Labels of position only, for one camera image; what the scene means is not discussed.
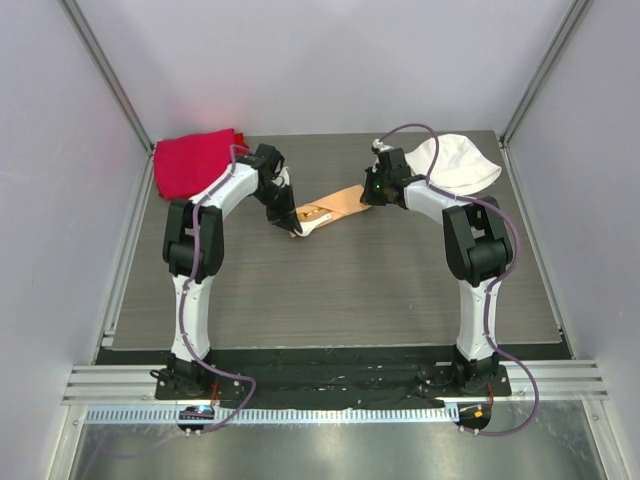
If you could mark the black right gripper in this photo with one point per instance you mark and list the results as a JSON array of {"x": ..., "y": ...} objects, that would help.
[{"x": 371, "y": 174}]

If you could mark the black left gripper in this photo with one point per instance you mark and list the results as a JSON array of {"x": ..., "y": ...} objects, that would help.
[{"x": 289, "y": 220}]

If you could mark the gold fork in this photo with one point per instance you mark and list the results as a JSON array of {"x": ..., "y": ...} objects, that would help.
[{"x": 311, "y": 214}]

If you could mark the white ceramic spoon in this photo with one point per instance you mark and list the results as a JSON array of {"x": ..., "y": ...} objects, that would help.
[{"x": 305, "y": 228}]

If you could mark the beige satin napkin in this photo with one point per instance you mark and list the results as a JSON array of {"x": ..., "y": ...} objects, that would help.
[{"x": 341, "y": 204}]

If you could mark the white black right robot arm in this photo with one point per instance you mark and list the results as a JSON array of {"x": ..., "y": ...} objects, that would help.
[{"x": 478, "y": 253}]

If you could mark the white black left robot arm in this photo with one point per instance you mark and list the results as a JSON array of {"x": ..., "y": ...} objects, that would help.
[{"x": 194, "y": 247}]

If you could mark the white bucket hat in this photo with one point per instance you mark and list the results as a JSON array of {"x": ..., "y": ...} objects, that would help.
[{"x": 458, "y": 166}]

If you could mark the red folded cloth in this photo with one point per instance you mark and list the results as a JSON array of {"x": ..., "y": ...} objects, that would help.
[{"x": 187, "y": 165}]

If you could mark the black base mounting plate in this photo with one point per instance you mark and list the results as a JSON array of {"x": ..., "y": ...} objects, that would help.
[{"x": 388, "y": 377}]

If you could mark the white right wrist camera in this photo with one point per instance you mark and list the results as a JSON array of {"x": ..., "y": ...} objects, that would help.
[{"x": 379, "y": 146}]

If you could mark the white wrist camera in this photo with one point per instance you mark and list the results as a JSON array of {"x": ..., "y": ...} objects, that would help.
[
  {"x": 379, "y": 146},
  {"x": 283, "y": 179}
]

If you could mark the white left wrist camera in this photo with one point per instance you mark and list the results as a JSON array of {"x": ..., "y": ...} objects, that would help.
[{"x": 283, "y": 179}]

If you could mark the white slotted cable duct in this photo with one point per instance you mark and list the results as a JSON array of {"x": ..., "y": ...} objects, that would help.
[{"x": 192, "y": 415}]

